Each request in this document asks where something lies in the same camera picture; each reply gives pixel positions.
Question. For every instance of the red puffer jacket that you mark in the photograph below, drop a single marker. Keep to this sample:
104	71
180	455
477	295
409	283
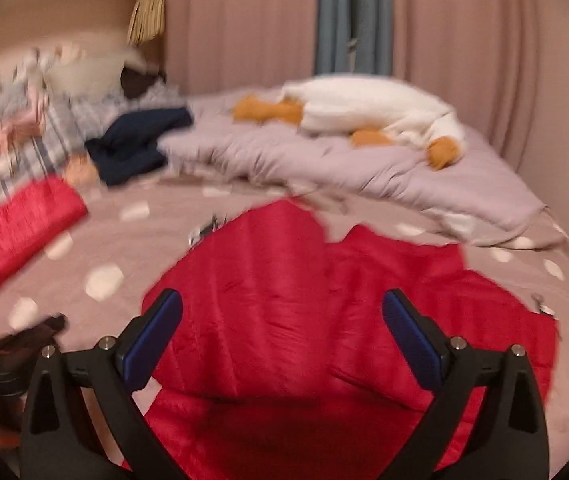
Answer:
283	367

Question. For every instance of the lilac quilt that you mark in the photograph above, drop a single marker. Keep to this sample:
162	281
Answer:
480	198

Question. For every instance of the folded red garment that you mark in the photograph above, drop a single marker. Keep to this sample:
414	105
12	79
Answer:
33	218

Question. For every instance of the black garment by pillow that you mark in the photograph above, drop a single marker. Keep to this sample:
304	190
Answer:
135	83

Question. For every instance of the yellow tassel hanging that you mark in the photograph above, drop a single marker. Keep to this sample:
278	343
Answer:
147	21

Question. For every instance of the blue-grey curtain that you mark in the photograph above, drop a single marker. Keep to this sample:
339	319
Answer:
355	36

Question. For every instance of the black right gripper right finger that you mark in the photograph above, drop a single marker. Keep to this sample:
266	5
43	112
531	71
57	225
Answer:
509	437

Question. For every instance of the pink polka dot blanket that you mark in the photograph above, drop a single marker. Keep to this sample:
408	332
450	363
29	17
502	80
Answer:
99	272

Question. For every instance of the pink curtain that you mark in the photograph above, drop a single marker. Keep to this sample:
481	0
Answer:
503	63

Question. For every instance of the white goose plush toy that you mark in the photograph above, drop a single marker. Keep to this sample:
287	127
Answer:
372	110

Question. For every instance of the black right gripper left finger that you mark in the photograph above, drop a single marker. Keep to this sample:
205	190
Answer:
59	440

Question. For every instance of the navy blue garment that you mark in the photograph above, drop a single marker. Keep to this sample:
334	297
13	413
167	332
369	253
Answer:
129	147

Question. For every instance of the plaid shirt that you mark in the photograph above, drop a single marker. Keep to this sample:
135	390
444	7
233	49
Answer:
69	123

